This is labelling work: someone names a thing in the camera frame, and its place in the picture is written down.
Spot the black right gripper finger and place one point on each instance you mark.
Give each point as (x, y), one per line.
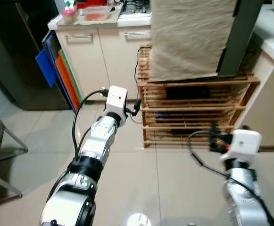
(215, 128)

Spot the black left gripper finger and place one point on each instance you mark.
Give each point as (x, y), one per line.
(136, 112)
(138, 102)

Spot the pink lid plastic container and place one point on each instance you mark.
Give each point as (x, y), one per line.
(70, 16)

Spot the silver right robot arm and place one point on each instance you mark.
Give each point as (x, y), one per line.
(243, 193)

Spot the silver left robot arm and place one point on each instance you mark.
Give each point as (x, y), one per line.
(96, 141)

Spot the grey mini fridge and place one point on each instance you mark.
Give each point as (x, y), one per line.
(243, 33)

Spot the wooden slatted rack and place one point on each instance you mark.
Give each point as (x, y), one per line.
(193, 107)

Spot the beige kitchen cabinet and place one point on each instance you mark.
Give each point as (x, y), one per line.
(113, 61)

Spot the white top counter cabinet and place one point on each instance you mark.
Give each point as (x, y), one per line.
(269, 94)

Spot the green cutting board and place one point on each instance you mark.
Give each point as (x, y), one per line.
(73, 77)

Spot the orange cutting board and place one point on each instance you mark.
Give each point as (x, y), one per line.
(66, 77)

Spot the beige cloth cover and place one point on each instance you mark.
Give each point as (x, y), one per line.
(188, 37)

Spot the blue cutting board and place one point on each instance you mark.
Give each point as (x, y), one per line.
(46, 66)

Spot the black gas stove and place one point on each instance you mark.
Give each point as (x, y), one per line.
(136, 6)

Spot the clear flat food container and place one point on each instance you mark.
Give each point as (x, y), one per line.
(98, 15)

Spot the white round object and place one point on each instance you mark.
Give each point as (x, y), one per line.
(139, 220)

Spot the red coffee machine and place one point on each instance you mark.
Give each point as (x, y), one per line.
(92, 3)

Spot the white carton green cap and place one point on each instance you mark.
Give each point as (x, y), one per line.
(70, 4)

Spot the tall dark refrigerator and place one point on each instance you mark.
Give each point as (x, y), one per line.
(14, 56)

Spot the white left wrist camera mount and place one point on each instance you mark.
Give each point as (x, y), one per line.
(115, 99)

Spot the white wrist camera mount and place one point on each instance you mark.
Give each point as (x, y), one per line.
(115, 99)
(243, 143)

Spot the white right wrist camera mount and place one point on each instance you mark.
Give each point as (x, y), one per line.
(243, 143)

